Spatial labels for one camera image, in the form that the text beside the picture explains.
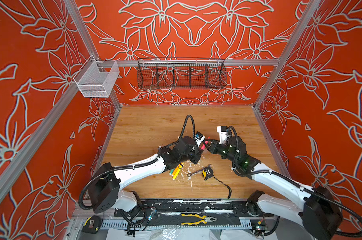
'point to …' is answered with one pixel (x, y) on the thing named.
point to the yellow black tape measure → (207, 173)
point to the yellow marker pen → (180, 166)
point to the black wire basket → (178, 73)
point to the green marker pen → (171, 171)
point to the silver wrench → (209, 165)
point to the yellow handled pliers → (204, 220)
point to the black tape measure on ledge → (92, 224)
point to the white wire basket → (96, 78)
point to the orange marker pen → (174, 171)
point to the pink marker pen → (203, 146)
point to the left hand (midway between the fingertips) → (202, 148)
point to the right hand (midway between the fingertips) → (201, 140)
